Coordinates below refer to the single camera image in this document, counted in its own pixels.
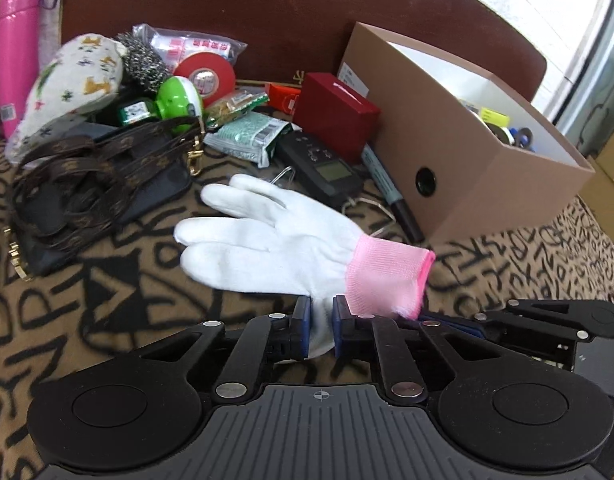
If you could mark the plain cardboard box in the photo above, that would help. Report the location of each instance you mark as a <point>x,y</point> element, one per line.
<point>609,175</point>

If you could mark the dark tape roll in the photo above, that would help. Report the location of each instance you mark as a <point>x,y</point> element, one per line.
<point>504,135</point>

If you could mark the black handheld device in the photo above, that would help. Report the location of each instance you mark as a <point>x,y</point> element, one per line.
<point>317,165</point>

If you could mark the red tape roll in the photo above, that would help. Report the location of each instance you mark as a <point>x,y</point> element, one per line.
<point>212,72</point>

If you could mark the brown black printed blanket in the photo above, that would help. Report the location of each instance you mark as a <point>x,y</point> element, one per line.
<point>112,310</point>

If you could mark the green round plastic gadget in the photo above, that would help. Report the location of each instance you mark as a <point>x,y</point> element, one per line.
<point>177,97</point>

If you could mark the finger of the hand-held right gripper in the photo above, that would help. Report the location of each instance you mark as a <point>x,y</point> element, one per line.
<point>537,320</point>

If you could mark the dark red box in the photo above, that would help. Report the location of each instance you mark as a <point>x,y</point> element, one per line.
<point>332,115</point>

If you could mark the white glove pink cuff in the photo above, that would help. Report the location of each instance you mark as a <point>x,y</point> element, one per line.
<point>267,245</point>

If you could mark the black marker pen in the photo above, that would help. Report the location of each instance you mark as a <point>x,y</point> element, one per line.
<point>387,185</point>

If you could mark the green white packet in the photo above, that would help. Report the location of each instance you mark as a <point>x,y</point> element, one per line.
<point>247,137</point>

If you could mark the white door frame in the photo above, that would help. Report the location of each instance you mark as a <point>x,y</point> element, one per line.
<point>587,35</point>

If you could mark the brown headboard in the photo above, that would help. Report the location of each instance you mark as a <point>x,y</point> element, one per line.
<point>287,5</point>

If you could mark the orange red small packet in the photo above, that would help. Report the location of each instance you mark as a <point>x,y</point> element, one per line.
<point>284,97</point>

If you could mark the clear snack packet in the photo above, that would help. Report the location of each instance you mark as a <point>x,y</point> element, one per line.
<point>232,107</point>

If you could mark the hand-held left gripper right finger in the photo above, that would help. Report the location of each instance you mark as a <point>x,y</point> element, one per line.
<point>341,330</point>

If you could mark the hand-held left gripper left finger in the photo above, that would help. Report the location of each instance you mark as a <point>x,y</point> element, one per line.
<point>301,330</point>

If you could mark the yellow small item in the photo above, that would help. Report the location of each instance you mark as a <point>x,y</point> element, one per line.
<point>494,116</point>

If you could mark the small green bottle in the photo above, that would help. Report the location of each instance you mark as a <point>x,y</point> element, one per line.
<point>134,112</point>

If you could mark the clear bag red white contents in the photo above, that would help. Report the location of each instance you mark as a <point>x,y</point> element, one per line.
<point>187,42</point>

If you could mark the brown cardboard box white inside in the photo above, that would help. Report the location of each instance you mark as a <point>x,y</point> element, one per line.
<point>467,175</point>

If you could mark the white printed cloth pouch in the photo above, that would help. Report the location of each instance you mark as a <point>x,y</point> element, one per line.
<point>72,80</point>

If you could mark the pink bottle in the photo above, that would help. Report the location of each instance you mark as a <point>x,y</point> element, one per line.
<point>17,50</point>

